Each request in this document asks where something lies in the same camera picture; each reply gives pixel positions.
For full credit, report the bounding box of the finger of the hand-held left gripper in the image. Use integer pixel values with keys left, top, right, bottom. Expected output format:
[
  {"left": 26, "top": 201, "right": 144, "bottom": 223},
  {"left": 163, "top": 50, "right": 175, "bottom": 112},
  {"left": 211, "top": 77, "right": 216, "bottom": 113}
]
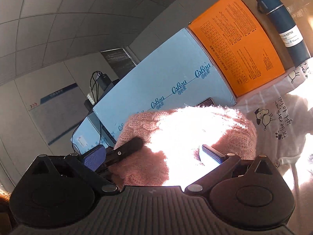
[{"left": 105, "top": 137, "right": 145, "bottom": 169}]

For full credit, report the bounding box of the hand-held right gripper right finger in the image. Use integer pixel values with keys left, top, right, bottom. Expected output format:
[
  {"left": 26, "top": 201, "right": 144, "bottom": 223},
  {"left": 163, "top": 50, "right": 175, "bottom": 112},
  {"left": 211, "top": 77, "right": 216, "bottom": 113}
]
[{"left": 184, "top": 144, "right": 284, "bottom": 194}]

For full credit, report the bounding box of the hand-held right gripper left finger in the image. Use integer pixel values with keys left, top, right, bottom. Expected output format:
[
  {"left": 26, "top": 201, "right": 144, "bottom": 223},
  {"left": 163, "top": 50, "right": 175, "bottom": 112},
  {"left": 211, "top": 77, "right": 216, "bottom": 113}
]
[{"left": 23, "top": 145, "right": 119, "bottom": 194}]

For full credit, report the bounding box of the pink knit sweater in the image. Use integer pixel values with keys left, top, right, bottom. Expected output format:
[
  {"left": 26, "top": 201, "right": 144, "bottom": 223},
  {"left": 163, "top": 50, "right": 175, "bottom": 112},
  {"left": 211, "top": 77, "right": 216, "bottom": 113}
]
[{"left": 108, "top": 105, "right": 257, "bottom": 188}]

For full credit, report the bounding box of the small light blue carton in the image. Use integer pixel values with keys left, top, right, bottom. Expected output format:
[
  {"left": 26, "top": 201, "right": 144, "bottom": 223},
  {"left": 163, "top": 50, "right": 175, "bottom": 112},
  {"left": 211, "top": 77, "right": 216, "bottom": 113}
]
[{"left": 71, "top": 114, "right": 115, "bottom": 156}]

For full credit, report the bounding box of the black smartphone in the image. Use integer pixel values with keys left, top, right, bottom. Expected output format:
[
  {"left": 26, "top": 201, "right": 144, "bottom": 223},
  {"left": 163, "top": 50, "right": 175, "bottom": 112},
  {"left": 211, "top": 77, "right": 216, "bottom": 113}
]
[{"left": 196, "top": 97, "right": 216, "bottom": 107}]

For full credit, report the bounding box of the printed bed sheet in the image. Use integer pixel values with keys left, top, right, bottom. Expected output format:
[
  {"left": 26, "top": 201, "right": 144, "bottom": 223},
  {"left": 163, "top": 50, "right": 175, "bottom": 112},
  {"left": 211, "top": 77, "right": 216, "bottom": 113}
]
[{"left": 235, "top": 59, "right": 313, "bottom": 235}]

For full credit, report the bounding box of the black electronic device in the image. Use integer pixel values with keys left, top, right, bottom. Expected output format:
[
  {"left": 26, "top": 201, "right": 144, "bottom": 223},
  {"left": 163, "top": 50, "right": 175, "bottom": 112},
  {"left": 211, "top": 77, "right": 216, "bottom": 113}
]
[{"left": 96, "top": 73, "right": 113, "bottom": 91}]

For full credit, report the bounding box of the large light blue carton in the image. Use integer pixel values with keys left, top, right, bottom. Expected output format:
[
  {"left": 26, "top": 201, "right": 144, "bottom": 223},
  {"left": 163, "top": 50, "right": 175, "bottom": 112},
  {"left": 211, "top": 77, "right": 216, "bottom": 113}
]
[{"left": 92, "top": 28, "right": 237, "bottom": 145}]

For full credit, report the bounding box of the orange box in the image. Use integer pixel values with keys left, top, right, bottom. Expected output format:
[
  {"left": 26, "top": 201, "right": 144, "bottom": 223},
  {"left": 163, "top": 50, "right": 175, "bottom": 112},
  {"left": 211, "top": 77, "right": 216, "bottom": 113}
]
[{"left": 188, "top": 0, "right": 286, "bottom": 98}]

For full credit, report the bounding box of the blue vacuum bottle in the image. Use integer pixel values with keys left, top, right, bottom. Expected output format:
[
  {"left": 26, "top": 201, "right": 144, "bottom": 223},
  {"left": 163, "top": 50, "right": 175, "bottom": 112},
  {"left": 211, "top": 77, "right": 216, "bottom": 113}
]
[{"left": 256, "top": 0, "right": 311, "bottom": 68}]

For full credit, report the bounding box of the black cable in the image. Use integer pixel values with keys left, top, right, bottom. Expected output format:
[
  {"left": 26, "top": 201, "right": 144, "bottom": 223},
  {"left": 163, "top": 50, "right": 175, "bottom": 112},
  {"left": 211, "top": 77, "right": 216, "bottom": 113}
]
[
  {"left": 90, "top": 70, "right": 103, "bottom": 103},
  {"left": 71, "top": 122, "right": 105, "bottom": 155}
]

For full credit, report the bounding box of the white wall poster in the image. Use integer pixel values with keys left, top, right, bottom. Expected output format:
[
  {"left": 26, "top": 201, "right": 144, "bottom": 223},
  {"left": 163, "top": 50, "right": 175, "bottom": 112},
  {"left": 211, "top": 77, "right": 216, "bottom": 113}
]
[{"left": 28, "top": 83, "right": 80, "bottom": 146}]

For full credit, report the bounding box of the dark wall notice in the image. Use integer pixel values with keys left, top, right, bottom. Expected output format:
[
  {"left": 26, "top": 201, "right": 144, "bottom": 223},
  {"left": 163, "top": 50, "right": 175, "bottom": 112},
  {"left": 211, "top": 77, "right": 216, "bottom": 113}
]
[{"left": 100, "top": 48, "right": 137, "bottom": 79}]

